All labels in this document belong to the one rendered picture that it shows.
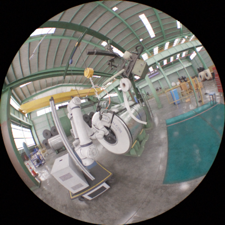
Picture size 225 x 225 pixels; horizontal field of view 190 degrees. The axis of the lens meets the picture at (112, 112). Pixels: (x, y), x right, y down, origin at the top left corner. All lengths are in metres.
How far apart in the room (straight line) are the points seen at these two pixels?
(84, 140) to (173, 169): 1.41
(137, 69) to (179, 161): 1.55
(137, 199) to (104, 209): 0.52
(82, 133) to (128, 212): 1.28
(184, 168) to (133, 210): 0.93
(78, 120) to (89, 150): 0.34
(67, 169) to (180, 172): 1.60
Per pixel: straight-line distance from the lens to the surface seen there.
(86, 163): 0.99
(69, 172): 1.08
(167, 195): 1.25
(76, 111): 0.79
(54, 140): 6.07
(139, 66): 0.78
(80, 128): 0.76
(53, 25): 2.54
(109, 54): 0.91
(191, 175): 1.38
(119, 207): 1.32
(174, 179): 1.32
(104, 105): 1.04
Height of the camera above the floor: 1.23
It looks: 1 degrees down
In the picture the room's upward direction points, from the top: 24 degrees counter-clockwise
